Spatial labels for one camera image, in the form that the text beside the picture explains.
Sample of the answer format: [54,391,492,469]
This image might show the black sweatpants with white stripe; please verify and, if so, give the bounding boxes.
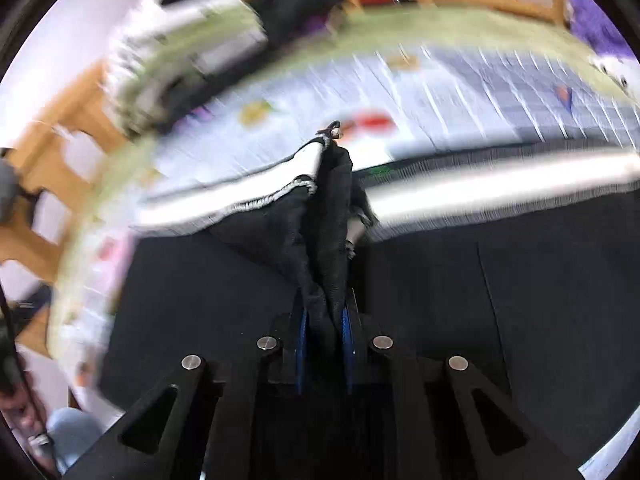
[100,133,639,479]

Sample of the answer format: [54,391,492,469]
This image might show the green fleece blanket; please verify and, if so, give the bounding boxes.
[49,1,640,361]

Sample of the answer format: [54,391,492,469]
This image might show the fruit print plastic sheet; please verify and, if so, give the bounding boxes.
[48,44,639,420]

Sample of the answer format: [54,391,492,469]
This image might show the grey checked bed sheet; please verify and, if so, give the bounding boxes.
[423,48,639,151]

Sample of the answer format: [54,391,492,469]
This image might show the folded white green floral quilt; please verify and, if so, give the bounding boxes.
[103,0,267,136]

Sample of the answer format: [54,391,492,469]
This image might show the purple plush toy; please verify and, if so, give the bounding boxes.
[568,0,634,58]

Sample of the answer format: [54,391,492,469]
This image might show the black jacket pile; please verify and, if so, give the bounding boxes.
[248,0,344,52]

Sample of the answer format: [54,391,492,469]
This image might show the wooden bed frame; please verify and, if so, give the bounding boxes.
[1,0,567,283]

